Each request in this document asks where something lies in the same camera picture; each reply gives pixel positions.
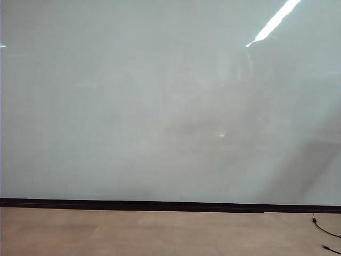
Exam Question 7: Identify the large white whiteboard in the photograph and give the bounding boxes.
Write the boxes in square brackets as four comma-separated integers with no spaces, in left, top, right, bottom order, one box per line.
[0,0,341,213]

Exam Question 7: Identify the black whiteboard pen tray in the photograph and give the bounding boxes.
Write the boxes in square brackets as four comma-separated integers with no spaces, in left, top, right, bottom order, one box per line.
[0,206,265,214]

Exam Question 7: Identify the black cable with round plug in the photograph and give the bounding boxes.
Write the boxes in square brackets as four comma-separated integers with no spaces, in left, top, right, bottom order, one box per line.
[311,217,341,238]

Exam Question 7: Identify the thin black cable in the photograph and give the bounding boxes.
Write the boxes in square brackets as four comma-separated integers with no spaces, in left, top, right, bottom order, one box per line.
[321,244,341,255]

